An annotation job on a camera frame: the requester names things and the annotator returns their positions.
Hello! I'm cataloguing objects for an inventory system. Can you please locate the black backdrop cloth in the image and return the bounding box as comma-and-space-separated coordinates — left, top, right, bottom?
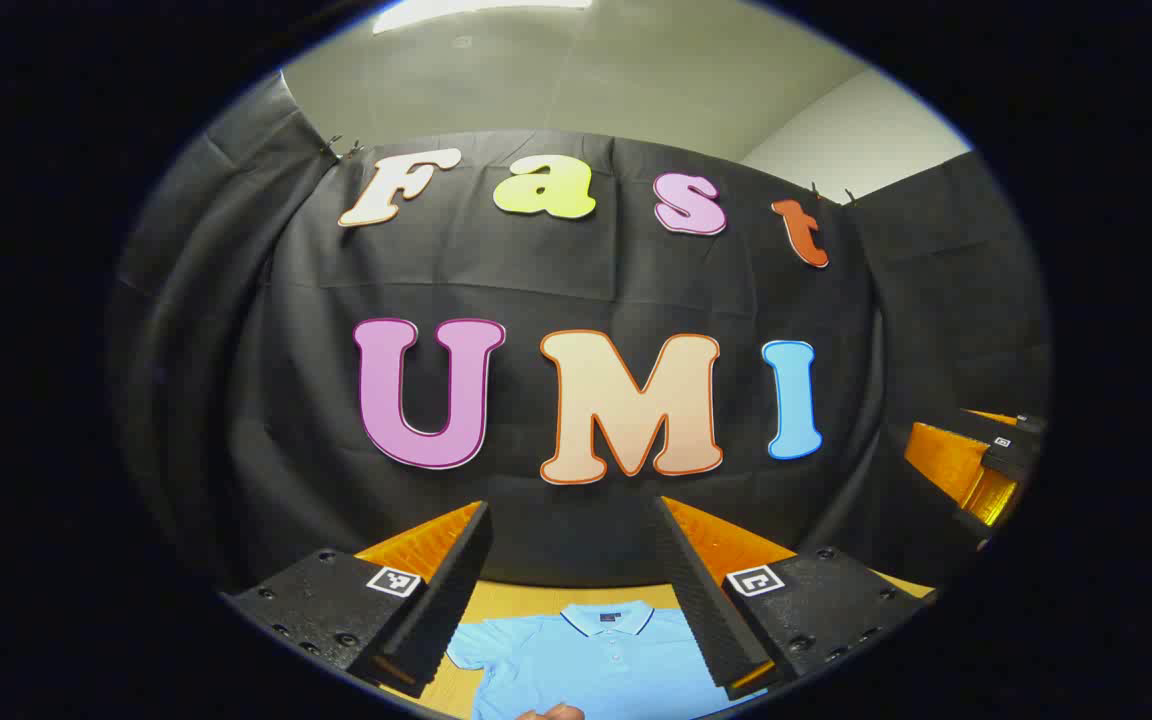
106, 70, 1052, 601

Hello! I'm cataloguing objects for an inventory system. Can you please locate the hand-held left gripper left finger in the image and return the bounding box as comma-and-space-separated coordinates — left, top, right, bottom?
221, 502, 494, 699

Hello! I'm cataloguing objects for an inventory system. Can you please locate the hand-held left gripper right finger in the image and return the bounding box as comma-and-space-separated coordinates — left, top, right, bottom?
649, 496, 937, 701

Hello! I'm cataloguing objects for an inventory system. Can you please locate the light blue T-shirt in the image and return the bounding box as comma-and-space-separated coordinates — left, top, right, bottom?
446, 600, 767, 720

